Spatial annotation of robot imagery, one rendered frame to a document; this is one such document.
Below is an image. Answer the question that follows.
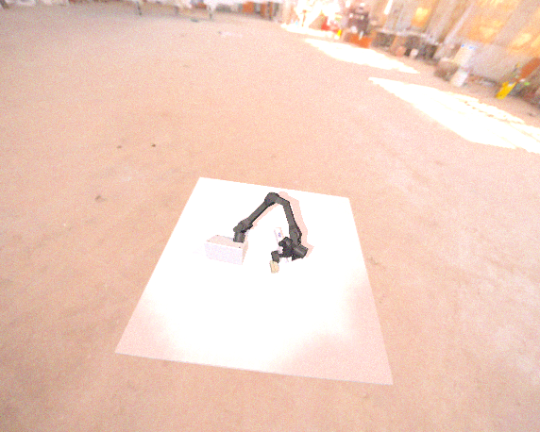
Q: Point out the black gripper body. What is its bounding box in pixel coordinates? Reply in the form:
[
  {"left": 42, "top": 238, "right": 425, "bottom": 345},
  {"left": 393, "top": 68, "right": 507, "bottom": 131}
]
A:
[{"left": 271, "top": 248, "right": 294, "bottom": 262}]

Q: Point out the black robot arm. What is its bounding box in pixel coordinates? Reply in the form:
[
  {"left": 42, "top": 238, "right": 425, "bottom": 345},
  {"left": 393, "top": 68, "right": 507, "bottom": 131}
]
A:
[{"left": 233, "top": 192, "right": 309, "bottom": 259}]

